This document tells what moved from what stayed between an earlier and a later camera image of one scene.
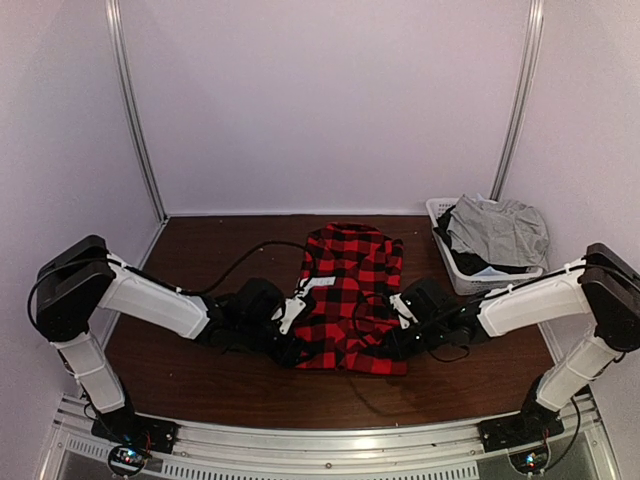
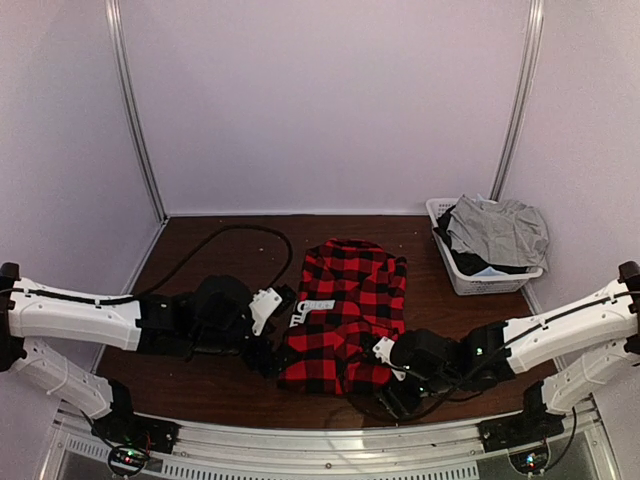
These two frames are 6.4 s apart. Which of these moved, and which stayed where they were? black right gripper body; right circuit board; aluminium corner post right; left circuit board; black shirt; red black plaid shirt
Moved: red black plaid shirt; black right gripper body
Stayed: right circuit board; aluminium corner post right; black shirt; left circuit board
